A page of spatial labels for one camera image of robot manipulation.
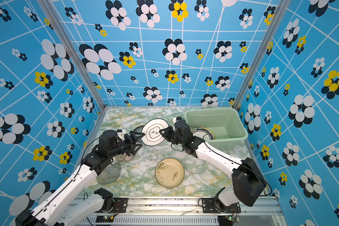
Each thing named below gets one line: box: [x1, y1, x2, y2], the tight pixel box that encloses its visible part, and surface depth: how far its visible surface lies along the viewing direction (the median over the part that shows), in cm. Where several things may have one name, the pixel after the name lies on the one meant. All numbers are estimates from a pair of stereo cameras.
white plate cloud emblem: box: [141, 117, 170, 146], surface depth 81 cm
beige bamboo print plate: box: [154, 157, 186, 189], surface depth 85 cm
